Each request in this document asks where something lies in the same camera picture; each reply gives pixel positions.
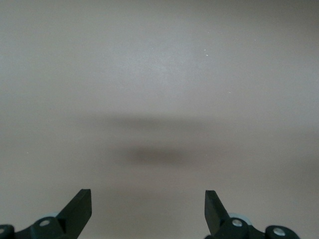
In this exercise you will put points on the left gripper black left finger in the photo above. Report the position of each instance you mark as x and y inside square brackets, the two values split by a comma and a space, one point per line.
[77, 214]

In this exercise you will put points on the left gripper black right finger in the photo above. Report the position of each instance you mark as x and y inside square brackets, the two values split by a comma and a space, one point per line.
[216, 216]

